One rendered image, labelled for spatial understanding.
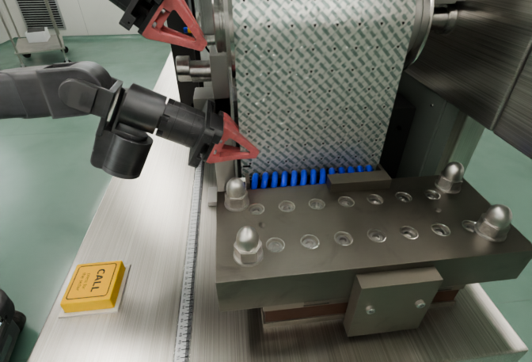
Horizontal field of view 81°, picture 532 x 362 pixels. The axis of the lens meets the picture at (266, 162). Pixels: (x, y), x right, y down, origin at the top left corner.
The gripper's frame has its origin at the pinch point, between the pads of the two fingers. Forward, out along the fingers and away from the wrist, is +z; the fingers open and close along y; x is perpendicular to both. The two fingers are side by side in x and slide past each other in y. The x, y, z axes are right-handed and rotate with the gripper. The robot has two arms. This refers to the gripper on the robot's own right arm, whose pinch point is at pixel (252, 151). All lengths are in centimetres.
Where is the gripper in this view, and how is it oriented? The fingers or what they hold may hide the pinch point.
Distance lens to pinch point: 49.6
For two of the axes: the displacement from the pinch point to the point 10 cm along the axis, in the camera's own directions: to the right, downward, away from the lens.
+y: 1.2, 5.7, -8.1
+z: 8.7, 3.3, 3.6
